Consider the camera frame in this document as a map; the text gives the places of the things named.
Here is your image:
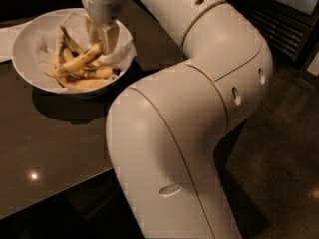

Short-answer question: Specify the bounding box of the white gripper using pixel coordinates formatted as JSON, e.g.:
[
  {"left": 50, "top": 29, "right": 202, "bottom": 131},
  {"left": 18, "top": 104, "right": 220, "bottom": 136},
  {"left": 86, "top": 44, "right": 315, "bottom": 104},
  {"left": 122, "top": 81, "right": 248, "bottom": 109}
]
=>
[{"left": 82, "top": 0, "right": 124, "bottom": 55}]

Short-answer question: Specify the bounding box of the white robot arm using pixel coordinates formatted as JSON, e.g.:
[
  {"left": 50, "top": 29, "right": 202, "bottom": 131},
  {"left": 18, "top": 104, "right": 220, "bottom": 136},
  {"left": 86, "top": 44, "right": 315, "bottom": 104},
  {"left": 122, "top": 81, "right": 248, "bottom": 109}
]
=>
[{"left": 82, "top": 0, "right": 273, "bottom": 239}]

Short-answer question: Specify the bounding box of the white paper bowl liner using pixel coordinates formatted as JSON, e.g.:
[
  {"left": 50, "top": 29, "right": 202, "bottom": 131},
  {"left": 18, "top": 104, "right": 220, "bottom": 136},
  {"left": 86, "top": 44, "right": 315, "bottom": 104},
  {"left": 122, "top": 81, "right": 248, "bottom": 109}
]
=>
[{"left": 31, "top": 9, "right": 137, "bottom": 95}]

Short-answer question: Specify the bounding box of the yellow banana bunch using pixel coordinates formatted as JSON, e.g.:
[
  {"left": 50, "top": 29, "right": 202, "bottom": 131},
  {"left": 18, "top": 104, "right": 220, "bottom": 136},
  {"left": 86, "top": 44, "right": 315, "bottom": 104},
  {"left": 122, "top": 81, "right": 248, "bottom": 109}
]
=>
[{"left": 51, "top": 26, "right": 121, "bottom": 90}]

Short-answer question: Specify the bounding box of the white bowl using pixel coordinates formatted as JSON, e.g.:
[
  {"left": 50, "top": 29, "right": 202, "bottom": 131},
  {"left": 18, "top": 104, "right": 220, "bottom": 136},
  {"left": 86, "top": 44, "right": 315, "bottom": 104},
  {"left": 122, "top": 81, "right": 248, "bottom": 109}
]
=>
[{"left": 12, "top": 8, "right": 137, "bottom": 98}]

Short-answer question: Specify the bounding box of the white paper sheet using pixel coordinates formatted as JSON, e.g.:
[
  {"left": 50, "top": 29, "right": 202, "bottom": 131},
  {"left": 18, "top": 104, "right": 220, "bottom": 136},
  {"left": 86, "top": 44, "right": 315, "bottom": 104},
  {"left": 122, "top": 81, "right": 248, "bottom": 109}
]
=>
[{"left": 0, "top": 23, "right": 26, "bottom": 63}]

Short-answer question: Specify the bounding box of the dark refrigerator with vent grille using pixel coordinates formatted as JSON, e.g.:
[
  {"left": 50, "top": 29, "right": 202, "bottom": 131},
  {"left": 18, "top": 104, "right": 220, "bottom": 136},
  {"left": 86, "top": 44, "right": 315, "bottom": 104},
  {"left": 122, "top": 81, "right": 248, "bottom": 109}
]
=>
[{"left": 226, "top": 0, "right": 319, "bottom": 68}]

